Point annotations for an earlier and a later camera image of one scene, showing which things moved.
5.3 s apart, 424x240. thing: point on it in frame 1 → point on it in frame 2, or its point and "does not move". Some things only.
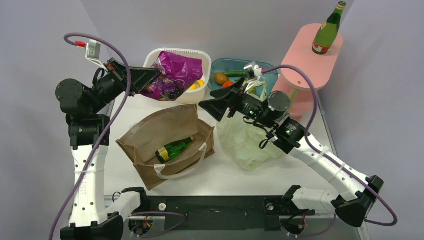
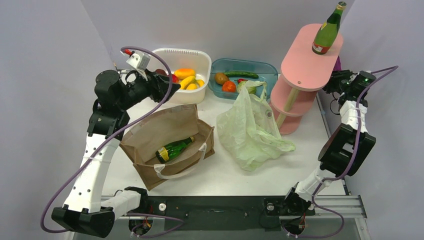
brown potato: [220, 78] does not move
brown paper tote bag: [168, 144] does not move
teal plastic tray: [270, 78] does not move
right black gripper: [217, 107] → [334, 77]
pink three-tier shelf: [299, 53] does not move
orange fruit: [227, 84] does not move
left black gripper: [118, 73] → [153, 86]
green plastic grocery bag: [243, 138] does not move
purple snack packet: [175, 73] → [337, 65]
